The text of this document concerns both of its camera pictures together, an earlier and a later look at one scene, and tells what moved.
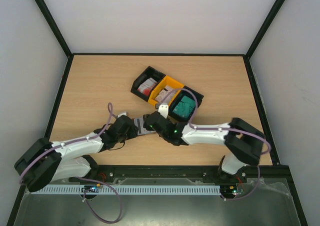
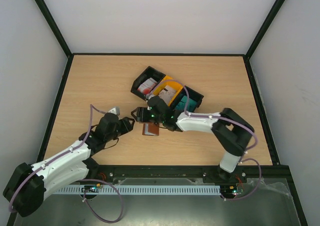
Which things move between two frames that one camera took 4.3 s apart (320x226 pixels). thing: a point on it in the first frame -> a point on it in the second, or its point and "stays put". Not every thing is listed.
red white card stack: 147,87 stays put
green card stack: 185,107 stays put
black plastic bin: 189,92 -> 179,104
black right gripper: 148,121 -> 142,114
